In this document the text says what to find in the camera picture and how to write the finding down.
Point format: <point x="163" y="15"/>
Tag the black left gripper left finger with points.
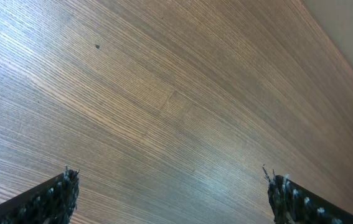
<point x="53" y="201"/>

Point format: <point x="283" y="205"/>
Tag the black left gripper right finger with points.
<point x="293" y="204"/>

